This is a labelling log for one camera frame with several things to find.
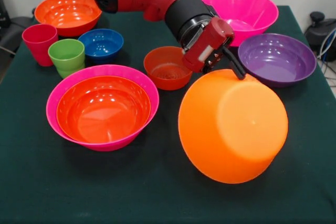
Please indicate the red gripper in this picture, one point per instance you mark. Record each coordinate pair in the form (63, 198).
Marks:
(207, 45)

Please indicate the large orange bowl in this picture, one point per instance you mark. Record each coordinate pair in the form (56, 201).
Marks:
(231, 129)

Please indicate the small red-orange bowl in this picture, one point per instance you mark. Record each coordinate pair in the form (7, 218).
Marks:
(162, 79)

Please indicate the large pink bowl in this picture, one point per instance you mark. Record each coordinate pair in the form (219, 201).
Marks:
(246, 11)
(105, 70)

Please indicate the medium red-orange bowl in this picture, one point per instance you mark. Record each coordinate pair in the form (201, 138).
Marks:
(65, 14)
(102, 113)

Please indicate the purple bowl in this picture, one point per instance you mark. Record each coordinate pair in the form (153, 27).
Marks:
(275, 64)

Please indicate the small blue bowl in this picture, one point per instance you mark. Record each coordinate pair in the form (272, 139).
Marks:
(101, 44)

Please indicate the green cup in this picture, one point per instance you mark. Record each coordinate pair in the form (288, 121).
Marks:
(67, 56)

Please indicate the crimson cup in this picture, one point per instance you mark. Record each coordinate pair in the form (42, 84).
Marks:
(39, 43)

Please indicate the dark green tablecloth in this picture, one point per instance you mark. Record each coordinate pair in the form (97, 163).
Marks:
(78, 182)

